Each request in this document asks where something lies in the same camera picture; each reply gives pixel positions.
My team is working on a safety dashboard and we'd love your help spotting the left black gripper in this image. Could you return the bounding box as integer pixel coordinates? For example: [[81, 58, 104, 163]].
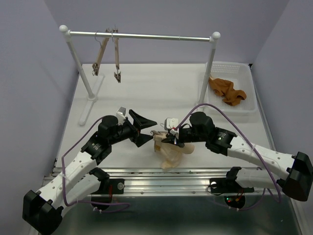
[[109, 110, 157, 147]]

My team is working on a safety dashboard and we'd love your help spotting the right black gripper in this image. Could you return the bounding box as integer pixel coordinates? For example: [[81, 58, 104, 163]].
[[160, 128, 207, 148]]

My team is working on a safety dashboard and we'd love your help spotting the beige underwear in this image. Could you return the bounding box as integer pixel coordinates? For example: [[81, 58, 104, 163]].
[[153, 137, 195, 169]]

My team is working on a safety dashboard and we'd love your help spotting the wooden clip hanger with underwear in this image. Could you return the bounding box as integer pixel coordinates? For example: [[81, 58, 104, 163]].
[[150, 130, 168, 140]]

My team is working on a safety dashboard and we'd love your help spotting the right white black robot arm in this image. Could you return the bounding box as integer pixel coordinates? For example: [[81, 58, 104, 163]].
[[162, 112, 313, 202]]

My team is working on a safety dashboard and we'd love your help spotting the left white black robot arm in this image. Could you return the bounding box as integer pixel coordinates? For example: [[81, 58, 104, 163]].
[[22, 110, 157, 235]]

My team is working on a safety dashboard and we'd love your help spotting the middle wooden clip hanger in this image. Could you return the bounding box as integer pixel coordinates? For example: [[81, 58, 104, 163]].
[[112, 37, 121, 83]]

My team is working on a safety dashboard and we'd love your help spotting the brown orange underwear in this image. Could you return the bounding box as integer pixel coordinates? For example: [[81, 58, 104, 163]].
[[208, 76, 247, 106]]

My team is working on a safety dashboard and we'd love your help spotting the leftmost wooden clip hanger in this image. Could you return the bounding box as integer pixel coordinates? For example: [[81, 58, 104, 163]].
[[92, 34, 109, 76]]

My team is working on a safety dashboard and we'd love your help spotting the white plastic basket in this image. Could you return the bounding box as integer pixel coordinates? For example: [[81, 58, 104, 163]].
[[204, 61, 257, 116]]

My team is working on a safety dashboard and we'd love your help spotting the white clothes rack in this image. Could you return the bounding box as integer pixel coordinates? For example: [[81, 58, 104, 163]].
[[59, 25, 221, 126]]

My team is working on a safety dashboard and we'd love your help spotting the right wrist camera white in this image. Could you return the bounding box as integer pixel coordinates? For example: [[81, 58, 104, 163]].
[[164, 117, 179, 135]]

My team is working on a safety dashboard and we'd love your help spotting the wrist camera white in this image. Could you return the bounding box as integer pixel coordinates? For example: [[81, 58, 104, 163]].
[[115, 107, 126, 124], [164, 117, 179, 135]]

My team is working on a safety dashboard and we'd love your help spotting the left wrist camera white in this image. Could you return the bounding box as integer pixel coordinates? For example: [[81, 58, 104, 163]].
[[115, 107, 126, 124]]

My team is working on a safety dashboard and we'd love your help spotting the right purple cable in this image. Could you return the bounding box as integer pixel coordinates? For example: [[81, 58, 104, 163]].
[[177, 103, 282, 211]]

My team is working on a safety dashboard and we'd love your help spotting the purple cable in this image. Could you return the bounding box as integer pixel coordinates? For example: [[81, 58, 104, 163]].
[[177, 103, 282, 211], [61, 117, 132, 213]]

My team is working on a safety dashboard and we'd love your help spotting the aluminium mounting rail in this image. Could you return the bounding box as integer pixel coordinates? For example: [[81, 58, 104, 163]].
[[41, 167, 299, 196]]

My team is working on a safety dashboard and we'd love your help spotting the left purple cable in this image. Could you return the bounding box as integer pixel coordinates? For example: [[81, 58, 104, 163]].
[[61, 117, 132, 213]]

